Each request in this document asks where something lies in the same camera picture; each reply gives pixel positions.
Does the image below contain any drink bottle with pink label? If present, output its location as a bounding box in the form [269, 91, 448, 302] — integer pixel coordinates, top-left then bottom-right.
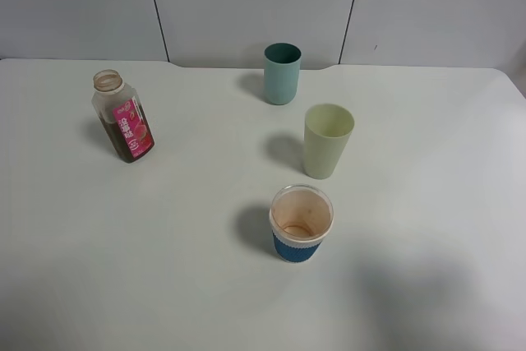
[91, 69, 155, 163]

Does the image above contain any pale green plastic cup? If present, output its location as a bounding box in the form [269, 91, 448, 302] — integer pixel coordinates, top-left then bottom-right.
[303, 104, 355, 179]

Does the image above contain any glass cup with blue sleeve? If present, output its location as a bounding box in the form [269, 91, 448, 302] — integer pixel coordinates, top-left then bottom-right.
[269, 184, 334, 263]

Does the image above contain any teal plastic cup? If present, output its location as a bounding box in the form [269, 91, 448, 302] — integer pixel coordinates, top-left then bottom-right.
[264, 43, 302, 105]

